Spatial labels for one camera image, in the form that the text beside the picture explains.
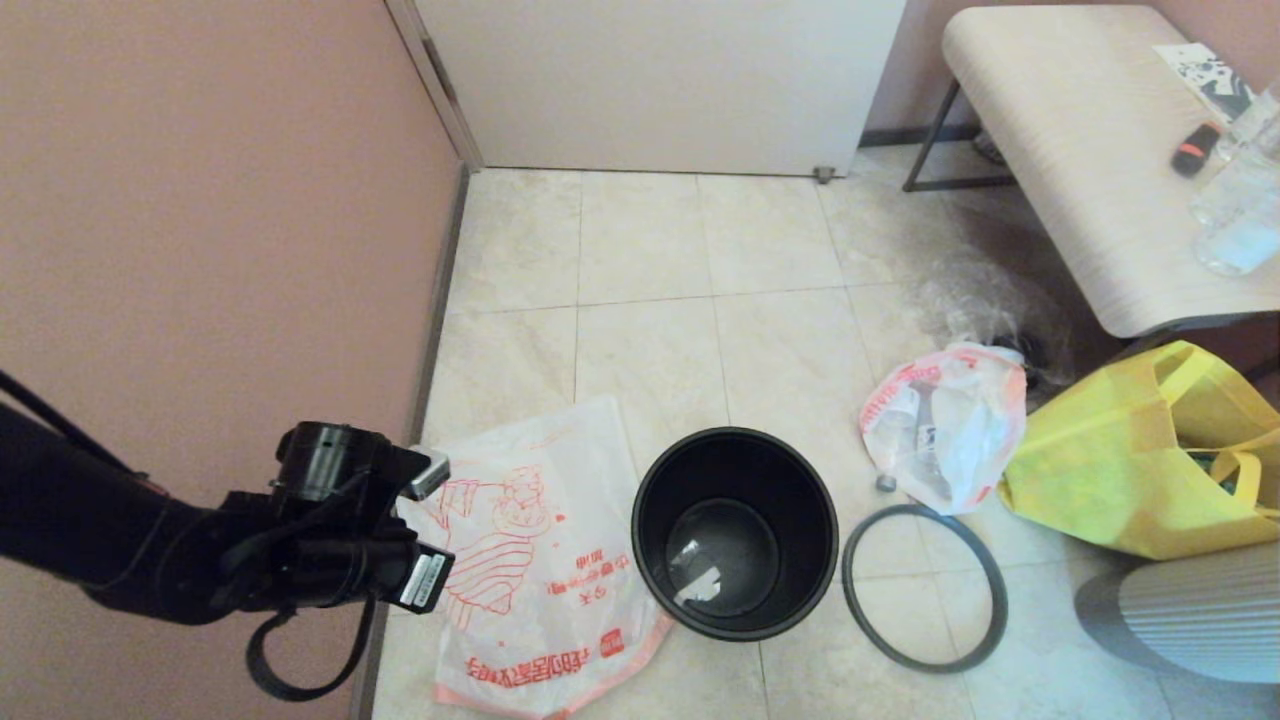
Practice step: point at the grey ribbed round object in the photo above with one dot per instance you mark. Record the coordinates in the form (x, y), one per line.
(1200, 620)

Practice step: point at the bottle-filled white orange trash bag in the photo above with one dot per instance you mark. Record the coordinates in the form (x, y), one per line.
(970, 420)

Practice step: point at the grey door frame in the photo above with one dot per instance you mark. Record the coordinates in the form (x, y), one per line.
(446, 100)

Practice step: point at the yellow fabric tote bag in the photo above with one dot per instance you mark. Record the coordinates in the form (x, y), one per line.
(1100, 470)

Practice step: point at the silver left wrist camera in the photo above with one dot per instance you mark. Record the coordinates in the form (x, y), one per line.
(430, 475)

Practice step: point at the black metal table leg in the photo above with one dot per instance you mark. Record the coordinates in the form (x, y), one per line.
(930, 145)

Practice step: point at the white door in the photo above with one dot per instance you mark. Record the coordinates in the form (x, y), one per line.
(650, 80)

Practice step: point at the grey white shoe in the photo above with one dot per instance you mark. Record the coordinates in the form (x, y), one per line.
(988, 148)

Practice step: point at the light wood table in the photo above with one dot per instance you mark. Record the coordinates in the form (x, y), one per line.
(1080, 150)

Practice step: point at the clear plastic water bottle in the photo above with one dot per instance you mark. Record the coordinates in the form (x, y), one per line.
(1240, 243)
(1250, 128)

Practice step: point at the black orange marker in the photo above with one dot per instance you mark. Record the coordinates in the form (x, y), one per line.
(1193, 153)

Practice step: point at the clear crumpled plastic bag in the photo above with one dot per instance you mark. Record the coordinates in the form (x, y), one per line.
(965, 300)

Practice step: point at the black round trash bin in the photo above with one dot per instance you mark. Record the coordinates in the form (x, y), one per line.
(800, 560)

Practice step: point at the black white printed booklet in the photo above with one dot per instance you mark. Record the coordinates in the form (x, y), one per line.
(1205, 72)

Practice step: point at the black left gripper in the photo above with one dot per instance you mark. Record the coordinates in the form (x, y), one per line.
(320, 560)

